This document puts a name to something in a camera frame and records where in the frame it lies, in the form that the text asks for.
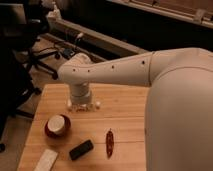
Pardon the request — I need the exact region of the black rectangular block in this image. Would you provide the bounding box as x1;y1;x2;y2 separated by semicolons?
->
69;140;94;160

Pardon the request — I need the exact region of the white bottle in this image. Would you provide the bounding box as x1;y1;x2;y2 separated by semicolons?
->
47;3;62;19

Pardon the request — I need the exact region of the white remote control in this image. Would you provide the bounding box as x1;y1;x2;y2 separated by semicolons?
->
34;149;58;171

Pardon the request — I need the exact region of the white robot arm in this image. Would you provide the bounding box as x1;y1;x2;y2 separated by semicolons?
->
58;47;213;171

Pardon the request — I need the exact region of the small dark electronic device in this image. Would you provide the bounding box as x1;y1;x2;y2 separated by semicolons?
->
62;49;75;58

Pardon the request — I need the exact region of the red chili pepper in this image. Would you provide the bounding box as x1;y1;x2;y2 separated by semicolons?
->
106;129;114;158

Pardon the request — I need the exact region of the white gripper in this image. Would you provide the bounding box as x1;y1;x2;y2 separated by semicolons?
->
67;99;101;112

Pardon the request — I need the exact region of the black office chair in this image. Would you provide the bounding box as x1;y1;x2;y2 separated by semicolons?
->
0;0;60;79

